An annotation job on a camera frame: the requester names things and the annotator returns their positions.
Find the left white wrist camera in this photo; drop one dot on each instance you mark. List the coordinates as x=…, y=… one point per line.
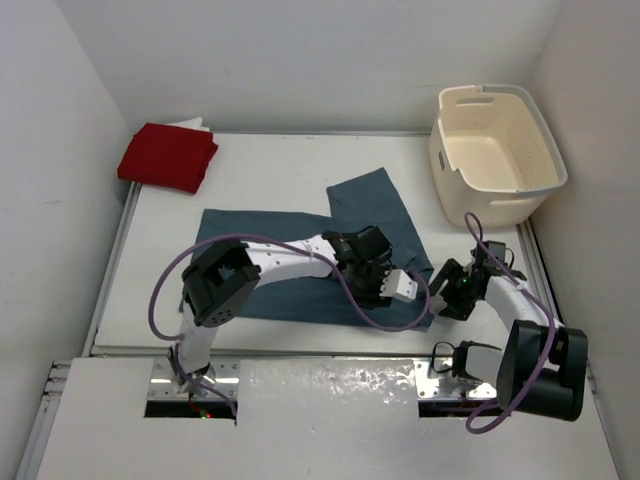
x=398, y=285

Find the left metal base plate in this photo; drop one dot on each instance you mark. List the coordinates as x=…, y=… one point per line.
x=222, y=374

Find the red t shirt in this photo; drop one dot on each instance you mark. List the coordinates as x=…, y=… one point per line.
x=168, y=156

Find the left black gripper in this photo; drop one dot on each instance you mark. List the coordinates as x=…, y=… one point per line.
x=371, y=296

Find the cream plastic laundry basket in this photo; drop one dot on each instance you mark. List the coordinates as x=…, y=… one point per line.
x=492, y=154

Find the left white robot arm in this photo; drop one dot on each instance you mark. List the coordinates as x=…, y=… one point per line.
x=221, y=280

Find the white foreground cover board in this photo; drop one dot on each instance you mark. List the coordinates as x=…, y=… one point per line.
x=304, y=419

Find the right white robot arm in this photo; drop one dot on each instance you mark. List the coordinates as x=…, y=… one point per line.
x=541, y=370

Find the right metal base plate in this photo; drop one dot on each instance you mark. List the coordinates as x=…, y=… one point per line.
x=440, y=387

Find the white printed t shirt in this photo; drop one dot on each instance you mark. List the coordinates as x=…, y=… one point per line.
x=192, y=124

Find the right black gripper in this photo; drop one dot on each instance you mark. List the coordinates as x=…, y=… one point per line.
x=451, y=271

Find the blue t shirt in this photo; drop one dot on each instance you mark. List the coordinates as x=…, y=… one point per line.
x=367, y=200

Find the metal base plate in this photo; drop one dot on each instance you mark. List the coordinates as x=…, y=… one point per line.
x=440, y=387
x=222, y=374

